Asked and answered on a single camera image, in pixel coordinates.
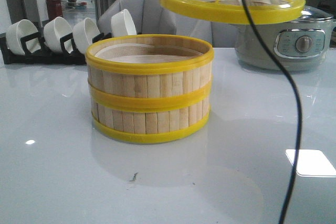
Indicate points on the bamboo steamer tray yellow rims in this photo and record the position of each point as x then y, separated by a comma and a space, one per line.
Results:
150, 73

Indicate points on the grey chair right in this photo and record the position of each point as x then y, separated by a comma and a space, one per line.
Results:
219, 35

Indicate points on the grey chair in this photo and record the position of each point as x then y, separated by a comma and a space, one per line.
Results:
148, 16
219, 35

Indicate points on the grey chair left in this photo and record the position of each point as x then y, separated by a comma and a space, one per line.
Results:
148, 16

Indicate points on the white bowl far right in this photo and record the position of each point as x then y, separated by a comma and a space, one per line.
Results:
122, 24

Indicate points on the white bowl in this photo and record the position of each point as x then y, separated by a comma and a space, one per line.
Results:
17, 31
122, 24
53, 31
83, 34

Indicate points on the grey electric cooking pot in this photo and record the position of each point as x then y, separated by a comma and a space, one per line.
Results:
297, 45

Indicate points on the black dish rack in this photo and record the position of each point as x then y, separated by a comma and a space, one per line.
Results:
69, 55

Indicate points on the red trash bin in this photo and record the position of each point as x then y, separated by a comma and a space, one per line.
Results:
54, 9

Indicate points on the white bowl far left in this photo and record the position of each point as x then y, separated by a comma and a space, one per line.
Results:
17, 31

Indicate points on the glass pot lid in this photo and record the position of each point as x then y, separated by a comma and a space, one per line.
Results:
311, 14

